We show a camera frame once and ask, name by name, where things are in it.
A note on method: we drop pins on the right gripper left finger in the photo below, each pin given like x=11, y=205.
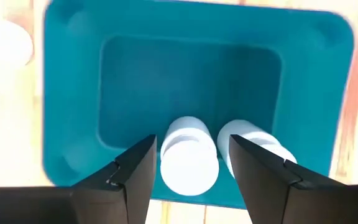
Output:
x=132, y=186

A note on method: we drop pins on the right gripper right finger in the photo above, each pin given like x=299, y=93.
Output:
x=259, y=186

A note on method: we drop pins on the white plastic pill bottle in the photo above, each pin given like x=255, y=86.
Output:
x=2, y=40
x=190, y=165
x=253, y=133

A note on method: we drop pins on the teal plastic basket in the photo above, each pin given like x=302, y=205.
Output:
x=73, y=93

